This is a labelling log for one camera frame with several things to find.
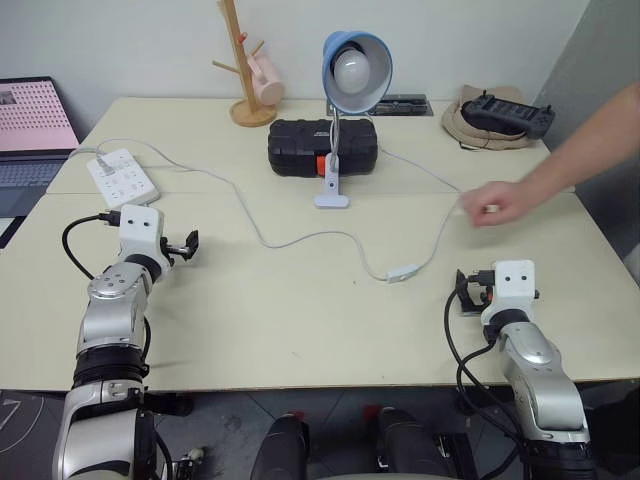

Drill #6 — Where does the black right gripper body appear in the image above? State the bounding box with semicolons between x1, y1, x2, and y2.
466;268;497;304

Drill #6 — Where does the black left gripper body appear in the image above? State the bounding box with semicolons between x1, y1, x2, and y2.
160;237;190;266

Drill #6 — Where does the white lamp power cable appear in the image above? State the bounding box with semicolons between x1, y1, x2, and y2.
94;138;497;284

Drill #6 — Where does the blue clip desk lamp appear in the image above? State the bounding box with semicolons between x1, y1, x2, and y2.
313;30;394;211

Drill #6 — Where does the person's bare hand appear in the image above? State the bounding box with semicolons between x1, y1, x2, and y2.
458;180;532;229

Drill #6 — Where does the white power strip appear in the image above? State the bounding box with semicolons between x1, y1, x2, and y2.
85;148;162;211

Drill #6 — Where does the black plastic tool case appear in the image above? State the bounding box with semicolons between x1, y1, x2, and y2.
267;118;379;178

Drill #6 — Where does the wooden mug tree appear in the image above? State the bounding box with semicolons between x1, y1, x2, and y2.
211;0;279;128

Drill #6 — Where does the dark rounded shape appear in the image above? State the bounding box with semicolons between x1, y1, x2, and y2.
248;411;312;480
363;405;471;480

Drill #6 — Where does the beige bucket hat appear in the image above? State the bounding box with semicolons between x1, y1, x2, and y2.
440;84;539;152

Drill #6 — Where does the pink mug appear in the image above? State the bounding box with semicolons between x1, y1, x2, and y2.
245;53;287;107

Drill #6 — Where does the black handheld controller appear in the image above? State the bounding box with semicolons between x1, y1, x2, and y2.
460;91;557;141

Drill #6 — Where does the black table socket panel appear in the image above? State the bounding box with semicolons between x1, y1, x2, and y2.
326;93;434;118

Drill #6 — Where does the laptop with pink screen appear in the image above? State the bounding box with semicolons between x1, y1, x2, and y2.
0;76;82;219

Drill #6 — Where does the white light bulb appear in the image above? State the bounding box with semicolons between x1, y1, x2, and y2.
332;48;374;94

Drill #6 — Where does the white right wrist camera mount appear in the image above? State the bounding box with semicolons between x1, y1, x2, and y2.
480;258;541;326

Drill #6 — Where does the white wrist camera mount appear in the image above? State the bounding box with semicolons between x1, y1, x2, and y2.
480;258;541;326
118;203;172;271

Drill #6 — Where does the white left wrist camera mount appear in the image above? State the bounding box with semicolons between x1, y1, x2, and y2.
118;203;172;271

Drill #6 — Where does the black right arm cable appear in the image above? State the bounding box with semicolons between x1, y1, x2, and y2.
444;288;532;454

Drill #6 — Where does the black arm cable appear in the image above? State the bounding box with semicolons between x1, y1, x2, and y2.
61;211;122;282
444;288;532;454

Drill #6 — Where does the white inline cable switch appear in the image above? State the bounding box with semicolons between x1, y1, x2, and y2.
385;263;421;286

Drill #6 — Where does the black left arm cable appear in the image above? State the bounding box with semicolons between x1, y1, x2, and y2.
61;211;122;282

